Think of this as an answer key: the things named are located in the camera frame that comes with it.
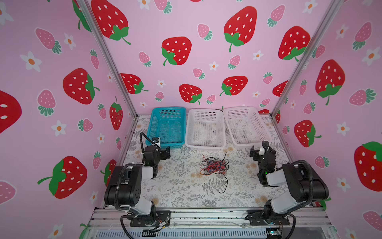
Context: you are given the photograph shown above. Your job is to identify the right aluminium corner post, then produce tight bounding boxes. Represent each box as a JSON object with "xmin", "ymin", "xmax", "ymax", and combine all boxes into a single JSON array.
[{"xmin": 270, "ymin": 0, "xmax": 343, "ymax": 120}]

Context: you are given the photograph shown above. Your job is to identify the white plastic basket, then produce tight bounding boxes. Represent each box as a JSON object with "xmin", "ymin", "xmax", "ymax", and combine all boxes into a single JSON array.
[
  {"xmin": 223, "ymin": 106, "xmax": 272, "ymax": 148},
  {"xmin": 185, "ymin": 109, "xmax": 226, "ymax": 151}
]

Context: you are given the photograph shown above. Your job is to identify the teal plastic basket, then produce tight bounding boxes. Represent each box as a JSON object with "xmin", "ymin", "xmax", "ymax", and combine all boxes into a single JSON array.
[{"xmin": 147, "ymin": 107, "xmax": 187, "ymax": 149}]

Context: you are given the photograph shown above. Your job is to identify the white middle plastic basket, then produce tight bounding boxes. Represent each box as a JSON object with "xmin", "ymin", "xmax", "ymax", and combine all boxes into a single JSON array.
[{"xmin": 185, "ymin": 109, "xmax": 226, "ymax": 151}]

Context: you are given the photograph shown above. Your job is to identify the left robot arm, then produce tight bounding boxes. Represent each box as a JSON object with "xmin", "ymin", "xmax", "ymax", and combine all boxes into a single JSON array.
[{"xmin": 104, "ymin": 133, "xmax": 171, "ymax": 232}]

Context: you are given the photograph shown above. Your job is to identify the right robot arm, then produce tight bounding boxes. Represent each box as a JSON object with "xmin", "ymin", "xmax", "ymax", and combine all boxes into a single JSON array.
[{"xmin": 245, "ymin": 141, "xmax": 329, "ymax": 226}]

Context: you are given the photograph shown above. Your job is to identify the left aluminium corner post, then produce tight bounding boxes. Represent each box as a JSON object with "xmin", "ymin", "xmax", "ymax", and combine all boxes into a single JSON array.
[{"xmin": 78, "ymin": 0, "xmax": 138, "ymax": 119}]

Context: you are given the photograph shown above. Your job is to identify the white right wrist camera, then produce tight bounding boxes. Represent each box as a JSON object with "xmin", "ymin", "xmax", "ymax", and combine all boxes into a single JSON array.
[{"xmin": 259, "ymin": 140, "xmax": 269, "ymax": 156}]

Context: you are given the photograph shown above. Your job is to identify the white right plastic basket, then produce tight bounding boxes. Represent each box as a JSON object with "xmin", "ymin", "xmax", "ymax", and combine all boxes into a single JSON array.
[{"xmin": 223, "ymin": 106, "xmax": 272, "ymax": 148}]

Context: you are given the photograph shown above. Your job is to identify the floral table mat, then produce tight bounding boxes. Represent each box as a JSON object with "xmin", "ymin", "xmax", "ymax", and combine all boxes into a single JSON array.
[{"xmin": 141, "ymin": 132, "xmax": 287, "ymax": 208}]

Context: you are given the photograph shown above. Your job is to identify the red blue black cables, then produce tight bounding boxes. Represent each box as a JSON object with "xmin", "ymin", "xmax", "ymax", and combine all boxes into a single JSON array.
[{"xmin": 199, "ymin": 152, "xmax": 230, "ymax": 194}]

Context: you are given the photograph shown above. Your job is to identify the aluminium corner post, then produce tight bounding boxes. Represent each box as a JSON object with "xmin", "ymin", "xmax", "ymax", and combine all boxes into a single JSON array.
[
  {"xmin": 270, "ymin": 0, "xmax": 343, "ymax": 120},
  {"xmin": 78, "ymin": 0, "xmax": 138, "ymax": 119}
]

